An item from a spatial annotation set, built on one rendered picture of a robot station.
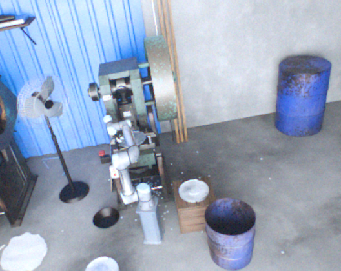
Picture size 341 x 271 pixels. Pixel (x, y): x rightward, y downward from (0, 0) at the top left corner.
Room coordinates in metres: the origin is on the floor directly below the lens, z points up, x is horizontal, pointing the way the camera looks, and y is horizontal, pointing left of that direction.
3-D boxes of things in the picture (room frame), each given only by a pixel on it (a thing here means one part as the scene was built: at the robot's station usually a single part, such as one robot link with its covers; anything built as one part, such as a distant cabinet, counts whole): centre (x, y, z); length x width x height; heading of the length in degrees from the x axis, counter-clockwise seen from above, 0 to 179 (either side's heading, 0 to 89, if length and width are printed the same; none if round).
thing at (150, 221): (2.22, 0.05, 0.23); 0.19 x 0.19 x 0.45; 72
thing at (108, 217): (2.55, 0.52, 0.04); 0.30 x 0.30 x 0.07
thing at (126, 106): (2.95, 0.07, 1.04); 0.17 x 0.15 x 0.30; 178
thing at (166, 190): (3.12, -0.21, 0.45); 0.92 x 0.12 x 0.90; 178
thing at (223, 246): (1.87, -0.61, 0.24); 0.42 x 0.42 x 0.48
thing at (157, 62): (3.09, -0.27, 1.33); 1.03 x 0.28 x 0.82; 178
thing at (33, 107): (3.51, 0.95, 0.80); 1.24 x 0.65 x 1.59; 178
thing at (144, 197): (2.22, 0.06, 0.62); 0.13 x 0.12 x 0.14; 97
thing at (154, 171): (3.00, 0.07, 0.31); 0.43 x 0.42 x 0.01; 88
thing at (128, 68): (3.14, 0.06, 0.83); 0.79 x 0.43 x 1.34; 178
